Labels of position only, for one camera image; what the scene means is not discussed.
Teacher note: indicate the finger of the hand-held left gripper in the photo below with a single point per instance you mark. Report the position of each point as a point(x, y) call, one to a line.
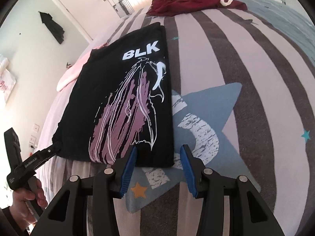
point(53, 150)

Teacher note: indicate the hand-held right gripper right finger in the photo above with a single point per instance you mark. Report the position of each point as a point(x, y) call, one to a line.
point(187, 172)

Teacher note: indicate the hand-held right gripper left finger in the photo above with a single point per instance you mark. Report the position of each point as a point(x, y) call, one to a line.
point(128, 170)

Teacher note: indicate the black printed t-shirt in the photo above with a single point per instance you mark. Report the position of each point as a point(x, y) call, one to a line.
point(110, 83)

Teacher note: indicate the person's left hand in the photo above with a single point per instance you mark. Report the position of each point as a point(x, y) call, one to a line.
point(22, 201)

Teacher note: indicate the white tote bag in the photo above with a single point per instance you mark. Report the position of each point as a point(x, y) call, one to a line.
point(8, 86)

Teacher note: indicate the pink folded garment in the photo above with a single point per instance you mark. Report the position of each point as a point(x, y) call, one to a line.
point(71, 76)

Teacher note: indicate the red fire extinguisher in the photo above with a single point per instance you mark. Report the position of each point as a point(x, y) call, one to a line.
point(68, 65)

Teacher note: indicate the white plastic bag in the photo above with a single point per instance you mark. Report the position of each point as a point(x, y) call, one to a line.
point(3, 62)

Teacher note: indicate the bed with striped star sheet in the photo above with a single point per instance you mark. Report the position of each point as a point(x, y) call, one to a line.
point(246, 78)

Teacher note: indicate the black hanging garment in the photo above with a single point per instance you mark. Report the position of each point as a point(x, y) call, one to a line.
point(53, 28)

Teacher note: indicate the white door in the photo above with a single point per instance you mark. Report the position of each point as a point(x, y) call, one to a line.
point(81, 7)

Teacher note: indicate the silver ribbed suitcase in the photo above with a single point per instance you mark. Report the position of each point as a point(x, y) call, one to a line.
point(123, 7)

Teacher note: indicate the maroon garment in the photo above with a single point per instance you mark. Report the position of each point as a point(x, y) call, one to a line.
point(192, 2)

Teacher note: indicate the white wall socket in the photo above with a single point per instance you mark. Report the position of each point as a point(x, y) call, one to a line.
point(36, 128)
point(32, 139)

